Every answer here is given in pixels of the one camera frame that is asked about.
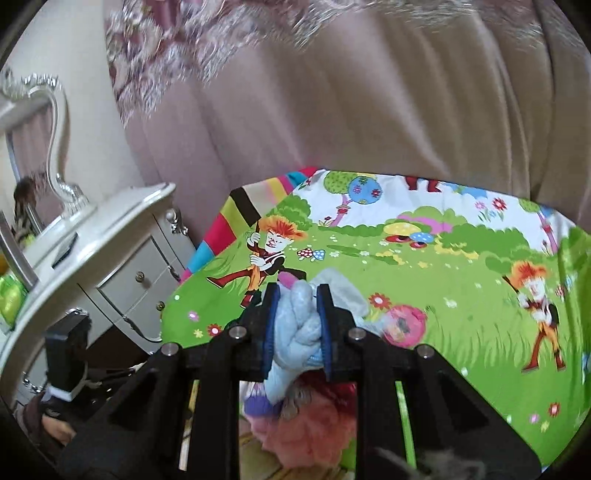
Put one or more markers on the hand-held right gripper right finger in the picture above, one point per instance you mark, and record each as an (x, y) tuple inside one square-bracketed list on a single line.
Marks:
[(324, 332)]

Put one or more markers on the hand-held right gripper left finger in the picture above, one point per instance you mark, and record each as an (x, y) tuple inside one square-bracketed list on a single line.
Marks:
[(270, 332)]

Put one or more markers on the light blue sock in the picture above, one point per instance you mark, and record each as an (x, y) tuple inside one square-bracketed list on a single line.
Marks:
[(295, 332)]

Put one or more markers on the grey cloth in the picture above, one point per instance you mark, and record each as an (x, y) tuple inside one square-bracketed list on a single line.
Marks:
[(344, 288)]

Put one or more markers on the purple soft toy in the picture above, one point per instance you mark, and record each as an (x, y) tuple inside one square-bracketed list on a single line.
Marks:
[(256, 405)]

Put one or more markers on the green bag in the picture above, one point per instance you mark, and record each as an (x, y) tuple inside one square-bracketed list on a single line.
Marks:
[(11, 295)]

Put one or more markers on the white dressing table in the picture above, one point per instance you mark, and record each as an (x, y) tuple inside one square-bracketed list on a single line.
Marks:
[(115, 258)]

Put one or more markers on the pink fluffy garment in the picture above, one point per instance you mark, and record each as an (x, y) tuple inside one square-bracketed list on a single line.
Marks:
[(295, 438)]

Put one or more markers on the cartoon printed blanket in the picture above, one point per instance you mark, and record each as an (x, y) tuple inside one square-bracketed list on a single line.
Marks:
[(438, 277)]

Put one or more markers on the grey fluffy toy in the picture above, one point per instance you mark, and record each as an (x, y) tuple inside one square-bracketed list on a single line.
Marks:
[(438, 464)]

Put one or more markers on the silver framed mirror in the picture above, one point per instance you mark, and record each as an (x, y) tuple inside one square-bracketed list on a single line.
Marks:
[(55, 152)]

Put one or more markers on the beige embroidered curtain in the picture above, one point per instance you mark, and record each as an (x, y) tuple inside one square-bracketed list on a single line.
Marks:
[(346, 101)]

